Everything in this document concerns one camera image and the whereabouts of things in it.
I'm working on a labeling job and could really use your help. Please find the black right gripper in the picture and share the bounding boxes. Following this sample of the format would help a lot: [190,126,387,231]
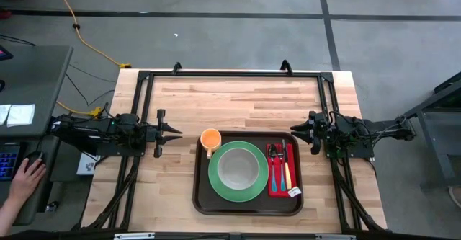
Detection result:
[290,110,336,156]

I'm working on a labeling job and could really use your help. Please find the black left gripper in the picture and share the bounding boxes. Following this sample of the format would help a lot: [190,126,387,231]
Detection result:
[145,108,184,159]

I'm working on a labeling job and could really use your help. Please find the peach ribbed mug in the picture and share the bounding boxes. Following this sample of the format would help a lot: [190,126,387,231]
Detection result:
[200,128,223,160]

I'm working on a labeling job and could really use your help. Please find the red napkin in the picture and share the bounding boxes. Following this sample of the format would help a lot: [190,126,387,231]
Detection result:
[266,143,299,198]

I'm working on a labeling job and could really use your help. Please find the knife with yellow handle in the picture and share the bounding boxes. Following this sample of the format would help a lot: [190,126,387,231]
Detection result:
[281,138,293,190]

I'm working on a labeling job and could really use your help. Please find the fork with blue handle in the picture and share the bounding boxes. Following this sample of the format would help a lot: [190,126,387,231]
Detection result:
[277,144,287,192]

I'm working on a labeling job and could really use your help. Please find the spoon with blue handle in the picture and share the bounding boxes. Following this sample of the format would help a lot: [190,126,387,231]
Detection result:
[268,143,279,193]

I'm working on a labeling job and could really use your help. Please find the green plate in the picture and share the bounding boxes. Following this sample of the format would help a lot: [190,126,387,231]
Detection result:
[207,140,270,203]

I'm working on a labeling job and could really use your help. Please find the white bowl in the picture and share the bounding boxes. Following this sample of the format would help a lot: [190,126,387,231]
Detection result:
[217,147,261,191]

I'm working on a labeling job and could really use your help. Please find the person's forearm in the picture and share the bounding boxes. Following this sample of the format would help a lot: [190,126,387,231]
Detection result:
[0,196,22,238]

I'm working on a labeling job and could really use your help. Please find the white printed card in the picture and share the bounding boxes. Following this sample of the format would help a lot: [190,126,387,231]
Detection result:
[76,152,97,176]

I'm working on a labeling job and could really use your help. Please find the black metal side table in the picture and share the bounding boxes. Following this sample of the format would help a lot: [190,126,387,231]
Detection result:
[397,72,461,190]

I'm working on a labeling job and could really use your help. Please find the grey desk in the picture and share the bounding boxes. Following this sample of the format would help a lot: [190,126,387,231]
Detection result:
[0,45,74,226]

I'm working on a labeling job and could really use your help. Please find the white paper sheet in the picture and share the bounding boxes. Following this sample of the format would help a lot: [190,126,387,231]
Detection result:
[6,104,36,128]

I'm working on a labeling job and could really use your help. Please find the person's hand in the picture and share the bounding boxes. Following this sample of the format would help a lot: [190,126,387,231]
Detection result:
[7,156,48,205]

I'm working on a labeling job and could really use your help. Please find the backlit black keyboard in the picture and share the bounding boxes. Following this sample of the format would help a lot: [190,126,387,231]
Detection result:
[0,144,21,182]

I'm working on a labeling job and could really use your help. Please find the yellow cable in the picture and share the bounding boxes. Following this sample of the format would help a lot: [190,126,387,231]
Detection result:
[56,101,104,118]
[46,0,133,69]

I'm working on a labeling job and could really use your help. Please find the black aluminium table frame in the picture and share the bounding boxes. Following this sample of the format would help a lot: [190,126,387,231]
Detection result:
[77,59,388,240]

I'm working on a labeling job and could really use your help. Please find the black floor cable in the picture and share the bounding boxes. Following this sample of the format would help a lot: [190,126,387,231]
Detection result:
[66,63,116,107]

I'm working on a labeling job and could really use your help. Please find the silver metal bracket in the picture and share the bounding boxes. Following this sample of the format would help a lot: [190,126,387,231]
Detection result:
[316,234,356,240]
[114,232,156,240]

